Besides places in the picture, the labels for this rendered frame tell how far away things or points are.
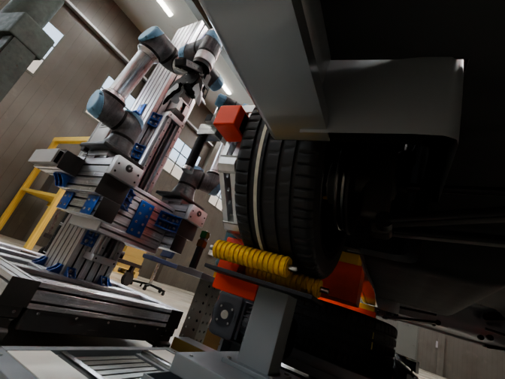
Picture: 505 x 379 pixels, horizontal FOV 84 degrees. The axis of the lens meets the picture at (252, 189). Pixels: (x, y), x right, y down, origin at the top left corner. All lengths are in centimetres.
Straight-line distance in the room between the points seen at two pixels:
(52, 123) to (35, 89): 79
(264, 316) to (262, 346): 8
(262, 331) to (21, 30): 369
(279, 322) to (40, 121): 781
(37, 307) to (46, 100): 734
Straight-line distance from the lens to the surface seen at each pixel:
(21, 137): 813
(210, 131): 109
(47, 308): 132
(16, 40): 395
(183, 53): 127
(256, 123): 81
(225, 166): 85
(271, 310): 88
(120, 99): 150
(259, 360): 89
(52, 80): 854
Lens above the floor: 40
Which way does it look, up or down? 21 degrees up
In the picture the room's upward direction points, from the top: 19 degrees clockwise
